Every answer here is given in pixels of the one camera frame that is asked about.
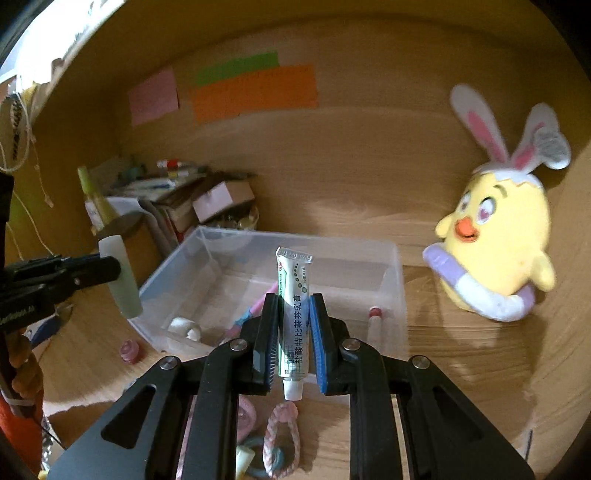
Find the red white marker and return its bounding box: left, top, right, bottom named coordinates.
left=156, top=158, right=208, bottom=171

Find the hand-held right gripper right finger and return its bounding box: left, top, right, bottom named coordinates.
left=308, top=292, right=536, bottom=480

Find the person's left forearm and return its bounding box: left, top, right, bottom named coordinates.
left=0, top=397, right=44, bottom=472

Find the clear plastic storage box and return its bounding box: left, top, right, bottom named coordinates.
left=130, top=225, right=409, bottom=365

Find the blue handled tool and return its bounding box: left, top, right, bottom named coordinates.
left=28, top=307, right=75, bottom=349

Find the orange sticky note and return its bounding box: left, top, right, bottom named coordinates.
left=191, top=64, right=319, bottom=123

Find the pink rope hair tie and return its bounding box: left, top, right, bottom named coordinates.
left=262, top=402, right=301, bottom=478

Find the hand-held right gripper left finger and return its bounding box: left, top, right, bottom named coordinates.
left=46, top=292, right=284, bottom=480

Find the person's left hand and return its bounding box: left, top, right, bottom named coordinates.
left=11, top=339, right=43, bottom=403

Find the brown cup with lid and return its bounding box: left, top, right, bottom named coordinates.
left=96, top=212, right=162, bottom=289

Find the braided black white strap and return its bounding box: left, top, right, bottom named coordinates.
left=9, top=92, right=27, bottom=171

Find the pink sticky note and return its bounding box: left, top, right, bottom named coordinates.
left=128, top=66, right=180, bottom=127

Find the green sticky note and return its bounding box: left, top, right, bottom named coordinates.
left=195, top=51, right=280, bottom=86

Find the pale green tube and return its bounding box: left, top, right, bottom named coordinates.
left=99, top=235, right=144, bottom=319

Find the small white tube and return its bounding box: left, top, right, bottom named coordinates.
left=235, top=445, right=256, bottom=480

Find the small open cardboard box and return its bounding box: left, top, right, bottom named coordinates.
left=191, top=180, right=256, bottom=223

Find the red capped lip balm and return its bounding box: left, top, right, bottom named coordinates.
left=368, top=307, right=385, bottom=356

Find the stack of books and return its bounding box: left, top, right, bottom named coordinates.
left=106, top=173, right=218, bottom=245

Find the white green ointment tube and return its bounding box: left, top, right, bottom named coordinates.
left=276, top=246, right=315, bottom=401

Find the pink pen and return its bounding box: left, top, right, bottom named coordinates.
left=222, top=282, right=280, bottom=342

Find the blue hair tie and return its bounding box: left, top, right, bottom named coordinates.
left=238, top=436, right=284, bottom=478

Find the yellow chick plush toy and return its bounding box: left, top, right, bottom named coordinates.
left=422, top=83, right=573, bottom=322

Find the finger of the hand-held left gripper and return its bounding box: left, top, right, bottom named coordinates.
left=7, top=255, right=122, bottom=305

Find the small pink bottle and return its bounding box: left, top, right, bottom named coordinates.
left=119, top=340, right=143, bottom=365

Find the green spray bottle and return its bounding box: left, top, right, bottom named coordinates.
left=77, top=166, right=118, bottom=232

